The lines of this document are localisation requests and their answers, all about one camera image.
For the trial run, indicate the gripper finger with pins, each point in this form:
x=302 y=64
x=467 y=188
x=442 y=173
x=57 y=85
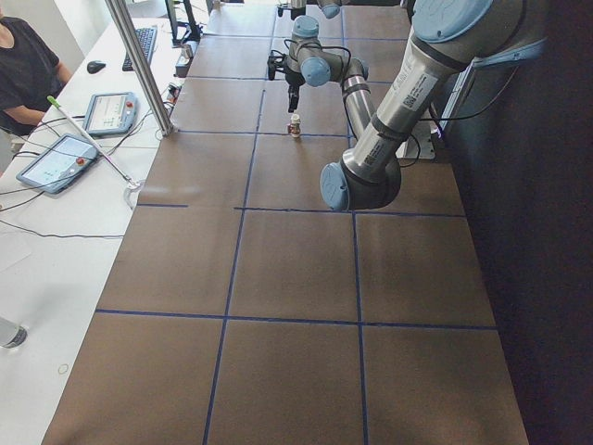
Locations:
x=293 y=96

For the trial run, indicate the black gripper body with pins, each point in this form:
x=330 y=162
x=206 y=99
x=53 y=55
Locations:
x=293 y=79

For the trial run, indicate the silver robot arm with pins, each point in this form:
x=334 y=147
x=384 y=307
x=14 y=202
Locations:
x=324 y=7
x=445 y=38

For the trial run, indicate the steel cylinder weight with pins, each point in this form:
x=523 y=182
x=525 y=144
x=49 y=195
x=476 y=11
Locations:
x=188 y=49

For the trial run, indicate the black monitor stand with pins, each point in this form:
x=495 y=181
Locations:
x=182 y=30

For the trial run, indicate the lower orange black connector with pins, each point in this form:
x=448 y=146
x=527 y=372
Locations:
x=173 y=92

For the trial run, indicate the white column with base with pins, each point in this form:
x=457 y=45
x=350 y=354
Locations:
x=419 y=145

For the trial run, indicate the black keyboard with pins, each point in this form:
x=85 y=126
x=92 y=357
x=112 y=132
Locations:
x=147 y=38

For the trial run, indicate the upper teach pendant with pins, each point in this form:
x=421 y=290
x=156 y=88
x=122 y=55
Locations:
x=110 y=114

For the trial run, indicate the teach pendant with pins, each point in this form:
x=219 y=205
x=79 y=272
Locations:
x=60 y=165
x=110 y=114

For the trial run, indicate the black computer mouse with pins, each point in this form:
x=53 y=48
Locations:
x=95 y=66

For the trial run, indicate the thin metal rod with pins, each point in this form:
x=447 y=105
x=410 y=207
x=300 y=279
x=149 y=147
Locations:
x=131 y=182

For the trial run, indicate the lower teach pendant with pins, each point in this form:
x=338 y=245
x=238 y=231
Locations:
x=60 y=165

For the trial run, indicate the seated person black shirt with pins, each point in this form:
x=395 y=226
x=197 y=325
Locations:
x=30 y=73

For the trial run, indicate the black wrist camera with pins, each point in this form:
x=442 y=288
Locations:
x=275 y=63

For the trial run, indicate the aluminium frame post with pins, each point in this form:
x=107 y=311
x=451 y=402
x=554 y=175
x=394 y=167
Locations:
x=123 y=22

